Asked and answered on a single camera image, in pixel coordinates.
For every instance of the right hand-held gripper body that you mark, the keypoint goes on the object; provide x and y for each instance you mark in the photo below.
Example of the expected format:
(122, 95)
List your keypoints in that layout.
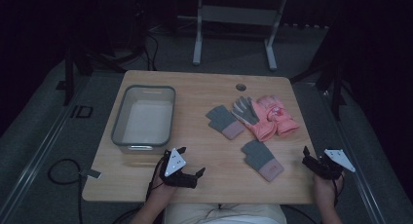
(336, 159)

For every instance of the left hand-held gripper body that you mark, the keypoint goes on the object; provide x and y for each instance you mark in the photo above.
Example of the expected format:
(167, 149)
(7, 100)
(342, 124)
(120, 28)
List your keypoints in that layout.
(175, 164)

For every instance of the pink glove with grey palm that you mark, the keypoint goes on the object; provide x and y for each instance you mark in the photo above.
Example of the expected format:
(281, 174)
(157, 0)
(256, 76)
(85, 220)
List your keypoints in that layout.
(247, 113)

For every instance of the person's left hand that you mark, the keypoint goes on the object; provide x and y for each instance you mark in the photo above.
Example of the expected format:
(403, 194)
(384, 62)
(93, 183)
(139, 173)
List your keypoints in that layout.
(162, 192)

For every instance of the person's right hand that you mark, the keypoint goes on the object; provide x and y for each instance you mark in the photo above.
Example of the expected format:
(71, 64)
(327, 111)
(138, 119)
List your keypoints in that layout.
(324, 190)

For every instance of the grey knit glove pink cuff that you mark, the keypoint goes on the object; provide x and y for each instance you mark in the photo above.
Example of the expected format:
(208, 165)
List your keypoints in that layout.
(222, 120)
(259, 157)

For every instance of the person's beige trousers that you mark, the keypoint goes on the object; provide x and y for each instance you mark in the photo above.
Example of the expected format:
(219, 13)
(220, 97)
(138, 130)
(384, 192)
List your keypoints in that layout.
(224, 215)

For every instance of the pink padded glove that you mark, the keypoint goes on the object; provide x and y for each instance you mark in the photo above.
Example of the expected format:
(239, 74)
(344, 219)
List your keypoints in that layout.
(280, 115)

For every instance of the black stand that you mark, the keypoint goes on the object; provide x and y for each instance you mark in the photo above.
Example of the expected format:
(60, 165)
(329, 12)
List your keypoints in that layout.
(69, 74)
(334, 87)

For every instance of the small grey tag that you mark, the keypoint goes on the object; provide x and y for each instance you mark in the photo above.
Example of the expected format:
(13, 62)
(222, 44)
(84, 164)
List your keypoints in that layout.
(91, 174)

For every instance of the aluminium floor rail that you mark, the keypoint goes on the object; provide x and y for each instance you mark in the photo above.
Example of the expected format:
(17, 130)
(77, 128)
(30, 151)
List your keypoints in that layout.
(35, 159)
(357, 185)

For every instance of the white metal desk frame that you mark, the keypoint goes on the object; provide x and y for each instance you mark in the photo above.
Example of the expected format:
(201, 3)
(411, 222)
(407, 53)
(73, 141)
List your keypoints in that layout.
(238, 14)

